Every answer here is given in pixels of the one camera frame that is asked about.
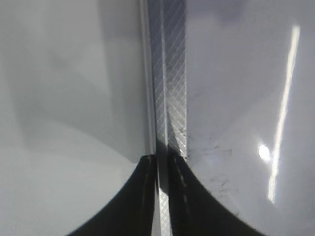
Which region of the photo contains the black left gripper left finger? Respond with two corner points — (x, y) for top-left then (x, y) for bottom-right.
(70, 155), (157, 236)

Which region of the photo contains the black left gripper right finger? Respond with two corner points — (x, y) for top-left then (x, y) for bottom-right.
(167, 152), (262, 236)

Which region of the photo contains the white framed whiteboard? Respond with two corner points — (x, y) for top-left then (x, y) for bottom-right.
(140, 0), (315, 236)

